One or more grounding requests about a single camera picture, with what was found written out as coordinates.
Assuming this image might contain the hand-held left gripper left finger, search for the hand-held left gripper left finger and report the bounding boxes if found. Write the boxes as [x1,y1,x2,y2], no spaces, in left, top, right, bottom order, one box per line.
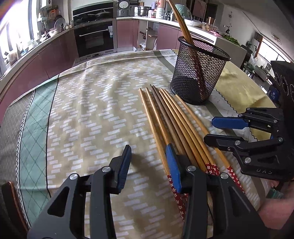
[28,145,132,239]

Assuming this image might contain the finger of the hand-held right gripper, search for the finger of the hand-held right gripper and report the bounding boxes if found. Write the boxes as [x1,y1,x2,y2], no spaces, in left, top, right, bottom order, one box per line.
[212,108,284,130]
[204,134,290,183]

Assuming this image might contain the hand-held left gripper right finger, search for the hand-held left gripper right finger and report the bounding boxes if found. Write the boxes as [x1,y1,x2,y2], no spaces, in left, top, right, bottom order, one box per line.
[166,144,270,239]

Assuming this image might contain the bundle of wooden chopsticks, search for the bundle of wooden chopsticks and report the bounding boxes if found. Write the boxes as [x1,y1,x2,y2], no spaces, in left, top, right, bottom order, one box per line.
[138,85,245,221]

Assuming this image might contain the black mesh utensil holder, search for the black mesh utensil holder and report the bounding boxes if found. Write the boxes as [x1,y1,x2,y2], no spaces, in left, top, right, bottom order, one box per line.
[170,36,231,105]

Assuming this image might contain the light wooden chopstick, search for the light wooden chopstick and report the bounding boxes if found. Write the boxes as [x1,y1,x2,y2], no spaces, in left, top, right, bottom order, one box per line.
[168,0,206,99]

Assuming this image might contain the person's right forearm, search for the person's right forearm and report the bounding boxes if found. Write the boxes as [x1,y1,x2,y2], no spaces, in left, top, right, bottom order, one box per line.
[258,181,294,230]

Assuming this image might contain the yellow cloth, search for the yellow cloth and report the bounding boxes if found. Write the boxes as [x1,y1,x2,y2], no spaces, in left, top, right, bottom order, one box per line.
[212,62,276,112]

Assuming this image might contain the patterned beige tablecloth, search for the patterned beige tablecloth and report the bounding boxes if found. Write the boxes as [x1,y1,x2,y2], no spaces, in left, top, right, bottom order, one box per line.
[0,49,276,239]

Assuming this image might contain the white kitchen counter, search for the white kitchen counter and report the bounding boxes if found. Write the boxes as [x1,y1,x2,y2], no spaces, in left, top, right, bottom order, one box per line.
[116,16,247,69]

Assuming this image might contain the green food cover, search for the green food cover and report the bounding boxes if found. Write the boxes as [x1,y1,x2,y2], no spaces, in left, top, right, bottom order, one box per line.
[175,3,192,21]

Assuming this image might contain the black built-in oven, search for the black built-in oven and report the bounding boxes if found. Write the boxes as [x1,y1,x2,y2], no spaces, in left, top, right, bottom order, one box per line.
[74,19,115,58]

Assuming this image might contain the pink kitchen cabinets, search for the pink kitchen cabinets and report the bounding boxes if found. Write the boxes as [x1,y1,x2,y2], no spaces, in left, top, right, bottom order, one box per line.
[0,18,184,120]

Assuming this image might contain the steel stock pot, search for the steel stock pot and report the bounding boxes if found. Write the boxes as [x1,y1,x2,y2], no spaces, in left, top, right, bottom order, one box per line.
[137,6,152,17]

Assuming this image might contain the steel bowl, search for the steel bowl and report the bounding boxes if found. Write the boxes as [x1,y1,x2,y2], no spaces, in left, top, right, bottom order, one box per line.
[47,29,65,37]

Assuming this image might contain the frying pan with lid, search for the frying pan with lid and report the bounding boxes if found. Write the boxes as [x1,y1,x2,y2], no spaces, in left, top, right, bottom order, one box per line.
[88,10,112,19]

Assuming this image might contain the silver rice cooker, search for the silver rice cooker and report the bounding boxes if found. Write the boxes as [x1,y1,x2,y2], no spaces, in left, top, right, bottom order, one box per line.
[118,0,131,17]

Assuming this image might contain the steel pot lid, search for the steel pot lid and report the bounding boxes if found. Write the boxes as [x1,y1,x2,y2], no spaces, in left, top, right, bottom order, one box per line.
[54,17,66,29]

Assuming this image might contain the black cooktop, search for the black cooktop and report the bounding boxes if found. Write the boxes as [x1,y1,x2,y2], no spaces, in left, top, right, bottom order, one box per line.
[73,3,114,25]

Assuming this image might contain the kitchen window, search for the kitchen window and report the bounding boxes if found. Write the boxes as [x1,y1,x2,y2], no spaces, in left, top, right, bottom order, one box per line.
[0,0,35,58]

